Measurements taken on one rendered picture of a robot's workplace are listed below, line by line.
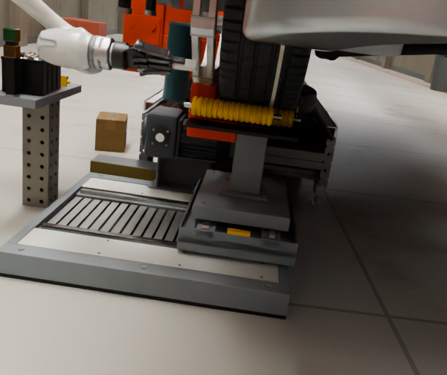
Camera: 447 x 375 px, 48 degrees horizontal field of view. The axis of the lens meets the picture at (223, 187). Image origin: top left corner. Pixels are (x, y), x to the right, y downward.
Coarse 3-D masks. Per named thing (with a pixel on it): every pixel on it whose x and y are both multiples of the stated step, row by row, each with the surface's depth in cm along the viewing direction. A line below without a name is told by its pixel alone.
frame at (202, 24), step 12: (216, 0) 129; (204, 12) 133; (216, 12) 133; (192, 24) 132; (204, 24) 131; (216, 24) 135; (192, 36) 135; (204, 36) 134; (192, 48) 139; (204, 60) 171; (216, 60) 171; (192, 72) 149; (204, 72) 149; (216, 72) 161
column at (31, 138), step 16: (32, 112) 184; (48, 112) 183; (32, 128) 186; (48, 128) 185; (32, 144) 188; (48, 144) 187; (32, 160) 189; (48, 160) 189; (32, 176) 191; (48, 176) 191; (32, 192) 193; (48, 192) 194
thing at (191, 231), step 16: (288, 192) 197; (192, 208) 173; (192, 224) 160; (208, 224) 153; (224, 224) 163; (192, 240) 153; (208, 240) 152; (224, 240) 152; (240, 240) 151; (256, 240) 151; (272, 240) 151; (288, 240) 157; (224, 256) 153; (240, 256) 153; (256, 256) 153; (272, 256) 152; (288, 256) 152
